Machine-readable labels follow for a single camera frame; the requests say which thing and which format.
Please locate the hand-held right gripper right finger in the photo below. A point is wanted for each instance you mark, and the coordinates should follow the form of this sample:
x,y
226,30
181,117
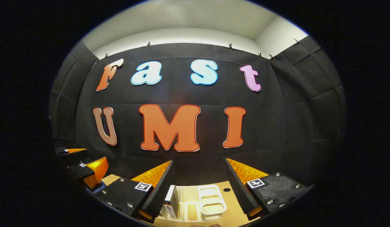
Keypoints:
x,y
237,189

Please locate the grey book with dark photo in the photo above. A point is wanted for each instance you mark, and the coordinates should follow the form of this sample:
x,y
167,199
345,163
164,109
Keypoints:
x,y
177,201

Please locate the blue illustrated book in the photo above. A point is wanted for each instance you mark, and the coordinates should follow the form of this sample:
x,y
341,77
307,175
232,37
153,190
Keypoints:
x,y
169,197

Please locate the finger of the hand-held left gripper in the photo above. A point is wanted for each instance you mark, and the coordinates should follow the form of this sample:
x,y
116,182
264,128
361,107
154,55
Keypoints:
x,y
79,171
72,156

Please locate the white bookshelf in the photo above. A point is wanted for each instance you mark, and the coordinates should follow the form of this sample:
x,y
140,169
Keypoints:
x,y
212,201

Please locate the blue schoolbag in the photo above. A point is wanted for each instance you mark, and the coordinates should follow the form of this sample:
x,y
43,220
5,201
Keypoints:
x,y
100,188

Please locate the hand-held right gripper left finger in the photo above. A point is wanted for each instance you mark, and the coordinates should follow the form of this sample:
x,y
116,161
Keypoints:
x,y
160,192

